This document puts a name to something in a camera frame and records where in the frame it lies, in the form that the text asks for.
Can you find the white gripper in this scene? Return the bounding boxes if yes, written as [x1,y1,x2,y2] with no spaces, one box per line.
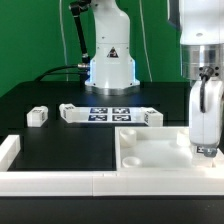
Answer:
[189,79,224,158]

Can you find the white square table top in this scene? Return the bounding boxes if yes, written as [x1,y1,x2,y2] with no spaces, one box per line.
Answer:
[115,126,224,169]

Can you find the AprilTag marker sheet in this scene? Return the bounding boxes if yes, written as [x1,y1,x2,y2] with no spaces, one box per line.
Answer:
[80,107,143,123]

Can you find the white U-shaped obstacle fence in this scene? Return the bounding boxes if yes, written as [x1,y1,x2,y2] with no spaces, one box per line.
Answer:
[0,135,224,196]

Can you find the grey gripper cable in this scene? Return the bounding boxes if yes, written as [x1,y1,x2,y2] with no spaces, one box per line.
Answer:
[198,65,216,114]

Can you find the black cable bundle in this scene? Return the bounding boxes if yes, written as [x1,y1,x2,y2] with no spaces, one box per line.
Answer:
[34,63,92,83]

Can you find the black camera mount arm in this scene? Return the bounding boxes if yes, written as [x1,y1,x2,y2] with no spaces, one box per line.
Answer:
[69,0,91,63]

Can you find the white hanging cable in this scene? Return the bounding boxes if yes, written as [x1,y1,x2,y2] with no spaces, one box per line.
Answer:
[58,0,70,82]

